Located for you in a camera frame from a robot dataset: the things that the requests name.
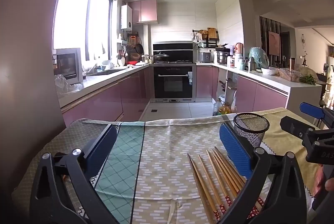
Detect framed wall picture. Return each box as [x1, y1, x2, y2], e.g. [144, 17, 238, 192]
[269, 30, 281, 57]

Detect clear plastic bag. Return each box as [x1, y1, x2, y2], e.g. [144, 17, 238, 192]
[54, 74, 84, 97]

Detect grey refrigerator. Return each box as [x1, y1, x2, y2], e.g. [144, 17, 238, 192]
[0, 0, 76, 198]

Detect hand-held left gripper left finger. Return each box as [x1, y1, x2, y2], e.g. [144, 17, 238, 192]
[30, 123, 119, 224]

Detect kitchen window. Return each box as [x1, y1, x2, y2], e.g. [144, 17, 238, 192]
[53, 0, 117, 63]

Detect green leafy vegetables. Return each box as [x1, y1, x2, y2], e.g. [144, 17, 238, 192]
[299, 74, 318, 85]

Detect black built-in oven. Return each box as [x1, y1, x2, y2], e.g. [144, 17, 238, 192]
[153, 63, 197, 103]

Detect white water heater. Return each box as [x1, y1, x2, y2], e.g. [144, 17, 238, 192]
[120, 4, 133, 30]

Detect green wrapped bundle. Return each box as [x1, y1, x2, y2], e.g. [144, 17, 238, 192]
[248, 47, 270, 69]

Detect yellow cooking oil bottle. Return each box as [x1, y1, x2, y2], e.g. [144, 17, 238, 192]
[219, 102, 232, 115]

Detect patchwork patterned tablecloth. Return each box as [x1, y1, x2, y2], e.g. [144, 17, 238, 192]
[13, 107, 326, 224]

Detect pink kettle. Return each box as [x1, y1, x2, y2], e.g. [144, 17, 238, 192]
[234, 43, 244, 61]

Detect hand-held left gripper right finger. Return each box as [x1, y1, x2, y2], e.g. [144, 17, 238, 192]
[219, 123, 307, 224]

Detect dark liquid plastic bottle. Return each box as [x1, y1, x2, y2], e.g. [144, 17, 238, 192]
[212, 98, 223, 116]

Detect clear plastic container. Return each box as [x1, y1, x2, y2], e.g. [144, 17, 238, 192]
[280, 68, 301, 82]

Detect black mesh utensil holder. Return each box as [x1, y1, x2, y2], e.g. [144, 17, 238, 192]
[233, 112, 270, 149]

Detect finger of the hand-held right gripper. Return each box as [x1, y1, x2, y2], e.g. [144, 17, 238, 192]
[280, 116, 317, 140]
[300, 102, 334, 125]

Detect silver rice cooker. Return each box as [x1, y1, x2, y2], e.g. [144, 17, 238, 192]
[197, 50, 215, 63]

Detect bunch of wooden chopsticks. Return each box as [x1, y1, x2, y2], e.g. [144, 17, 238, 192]
[187, 146, 264, 224]

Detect dark wok with lid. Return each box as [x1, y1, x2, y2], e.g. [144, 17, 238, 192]
[153, 52, 170, 63]

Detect pink upper cabinet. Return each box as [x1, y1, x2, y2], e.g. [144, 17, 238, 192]
[128, 0, 158, 24]

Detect person's right hand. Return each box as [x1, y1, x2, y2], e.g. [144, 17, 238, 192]
[312, 164, 334, 198]

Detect black wall rack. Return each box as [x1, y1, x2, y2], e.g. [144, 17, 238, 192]
[192, 28, 220, 49]

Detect pink lower kitchen cabinets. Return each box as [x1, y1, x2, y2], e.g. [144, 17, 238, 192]
[196, 65, 323, 113]
[61, 65, 154, 127]

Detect white microwave oven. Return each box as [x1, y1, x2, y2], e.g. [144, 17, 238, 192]
[53, 48, 84, 84]

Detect white bowl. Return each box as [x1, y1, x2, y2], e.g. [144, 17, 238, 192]
[261, 67, 278, 76]

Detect steel stock pot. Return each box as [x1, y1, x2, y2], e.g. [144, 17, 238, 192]
[216, 48, 230, 65]

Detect black range hood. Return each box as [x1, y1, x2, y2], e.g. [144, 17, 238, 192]
[153, 42, 194, 63]

